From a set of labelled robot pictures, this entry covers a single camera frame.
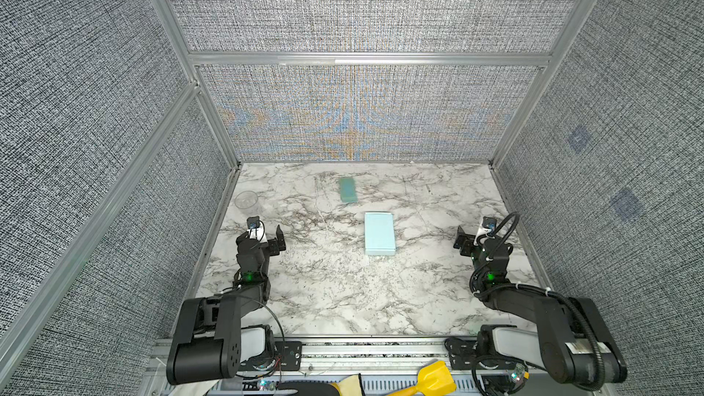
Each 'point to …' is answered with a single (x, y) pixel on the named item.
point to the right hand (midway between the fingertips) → (475, 228)
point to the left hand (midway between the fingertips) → (264, 228)
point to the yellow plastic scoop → (434, 379)
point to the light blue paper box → (379, 238)
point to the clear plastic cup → (247, 202)
